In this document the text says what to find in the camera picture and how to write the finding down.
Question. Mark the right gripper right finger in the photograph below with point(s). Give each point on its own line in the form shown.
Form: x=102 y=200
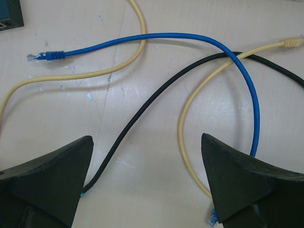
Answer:
x=250 y=193

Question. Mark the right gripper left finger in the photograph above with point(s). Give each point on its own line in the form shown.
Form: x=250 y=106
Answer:
x=44 y=192

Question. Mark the large rack network switch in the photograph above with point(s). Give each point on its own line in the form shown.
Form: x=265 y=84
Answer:
x=10 y=15

